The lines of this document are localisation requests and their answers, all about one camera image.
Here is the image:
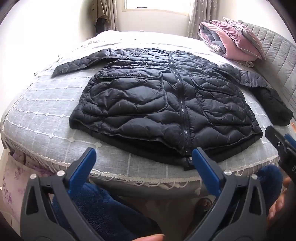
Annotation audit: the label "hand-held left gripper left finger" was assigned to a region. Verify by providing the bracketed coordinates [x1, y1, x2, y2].
[20, 147, 104, 241]

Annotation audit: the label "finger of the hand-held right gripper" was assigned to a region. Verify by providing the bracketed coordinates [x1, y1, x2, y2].
[265, 125, 296, 160]

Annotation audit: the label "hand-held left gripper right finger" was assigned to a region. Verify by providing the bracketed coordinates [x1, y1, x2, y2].
[185, 147, 269, 241]

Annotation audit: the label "black quilted puffer jacket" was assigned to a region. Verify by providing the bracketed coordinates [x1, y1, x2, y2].
[51, 47, 270, 171]

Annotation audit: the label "person's right hand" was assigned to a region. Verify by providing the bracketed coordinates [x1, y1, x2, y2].
[268, 178, 296, 221]

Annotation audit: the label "person's left hand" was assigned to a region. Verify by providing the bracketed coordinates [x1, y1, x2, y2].
[132, 234, 165, 241]

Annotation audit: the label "person's right leg blue pants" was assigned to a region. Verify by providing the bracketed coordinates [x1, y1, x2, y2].
[255, 164, 284, 209]

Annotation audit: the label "person's leg blue pants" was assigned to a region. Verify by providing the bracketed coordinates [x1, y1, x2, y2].
[255, 164, 284, 209]
[52, 183, 162, 241]

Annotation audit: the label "person's bare foot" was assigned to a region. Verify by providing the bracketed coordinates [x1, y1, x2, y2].
[194, 199, 213, 224]

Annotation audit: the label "person's left leg blue pants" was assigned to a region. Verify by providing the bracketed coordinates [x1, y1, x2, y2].
[52, 183, 162, 241]

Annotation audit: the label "bed with grey cover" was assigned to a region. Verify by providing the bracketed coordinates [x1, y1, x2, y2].
[0, 30, 296, 200]

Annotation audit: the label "floral bed sheet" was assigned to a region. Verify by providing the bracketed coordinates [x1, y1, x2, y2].
[0, 151, 53, 223]

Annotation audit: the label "patterned cloth under pillows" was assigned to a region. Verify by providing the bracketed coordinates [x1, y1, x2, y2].
[236, 59, 255, 68]

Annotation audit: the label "grey padded headboard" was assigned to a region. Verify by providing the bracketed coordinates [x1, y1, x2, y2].
[238, 20, 296, 130]

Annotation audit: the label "pink velvet pillow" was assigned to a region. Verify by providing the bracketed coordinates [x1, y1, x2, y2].
[210, 20, 266, 61]

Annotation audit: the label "folded pink grey quilt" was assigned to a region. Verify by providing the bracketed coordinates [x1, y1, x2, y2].
[198, 22, 229, 57]

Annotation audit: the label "grey patterned curtain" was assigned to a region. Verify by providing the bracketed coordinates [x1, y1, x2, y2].
[186, 0, 213, 41]
[102, 0, 121, 32]

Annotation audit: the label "hanging dark garment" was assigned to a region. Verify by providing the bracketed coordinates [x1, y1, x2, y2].
[94, 19, 110, 36]

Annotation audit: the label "hanging beige garment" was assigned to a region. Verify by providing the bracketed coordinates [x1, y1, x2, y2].
[91, 0, 109, 22]

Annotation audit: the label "window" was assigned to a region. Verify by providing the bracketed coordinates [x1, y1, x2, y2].
[124, 0, 192, 16]

